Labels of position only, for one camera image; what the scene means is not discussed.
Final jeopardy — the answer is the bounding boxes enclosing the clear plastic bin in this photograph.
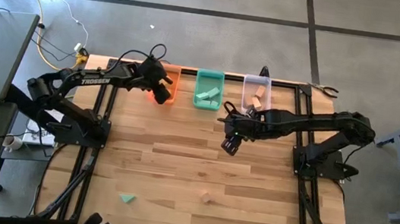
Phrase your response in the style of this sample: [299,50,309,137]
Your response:
[239,73,276,118]

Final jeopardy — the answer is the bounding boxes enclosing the yellow floor cable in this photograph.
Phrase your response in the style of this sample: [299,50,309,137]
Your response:
[0,0,96,75]

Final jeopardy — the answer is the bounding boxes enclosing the black aluminium table frame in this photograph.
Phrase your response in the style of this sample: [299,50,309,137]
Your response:
[27,49,370,224]

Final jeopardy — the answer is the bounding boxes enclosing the black handled pliers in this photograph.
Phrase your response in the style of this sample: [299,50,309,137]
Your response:
[307,82,341,100]

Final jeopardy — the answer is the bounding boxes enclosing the white printed box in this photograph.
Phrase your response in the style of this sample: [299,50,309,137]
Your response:
[22,117,58,147]

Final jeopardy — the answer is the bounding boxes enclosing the white cup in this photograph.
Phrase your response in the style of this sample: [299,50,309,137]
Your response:
[1,134,25,153]

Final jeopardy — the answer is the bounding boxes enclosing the translucent orange plastic bin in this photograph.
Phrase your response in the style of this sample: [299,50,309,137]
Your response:
[147,62,184,107]

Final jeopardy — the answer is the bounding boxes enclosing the green triangular block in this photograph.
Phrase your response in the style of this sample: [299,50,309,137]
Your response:
[118,192,136,206]

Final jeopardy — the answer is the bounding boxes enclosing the translucent green plastic bin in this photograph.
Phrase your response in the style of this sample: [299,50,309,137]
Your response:
[191,68,227,112]

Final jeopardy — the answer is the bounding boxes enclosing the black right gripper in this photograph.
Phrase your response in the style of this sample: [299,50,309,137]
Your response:
[213,109,262,159]

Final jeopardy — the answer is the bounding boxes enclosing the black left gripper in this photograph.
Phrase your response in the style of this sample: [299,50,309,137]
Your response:
[133,53,178,107]

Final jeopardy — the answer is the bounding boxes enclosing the white floor cable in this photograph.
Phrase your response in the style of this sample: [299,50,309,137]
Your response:
[41,0,94,55]

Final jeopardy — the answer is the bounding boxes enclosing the black clamp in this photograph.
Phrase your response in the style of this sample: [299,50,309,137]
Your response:
[258,65,272,78]

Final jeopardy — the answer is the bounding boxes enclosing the small natural wood cube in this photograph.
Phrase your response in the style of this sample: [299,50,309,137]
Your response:
[200,191,213,205]

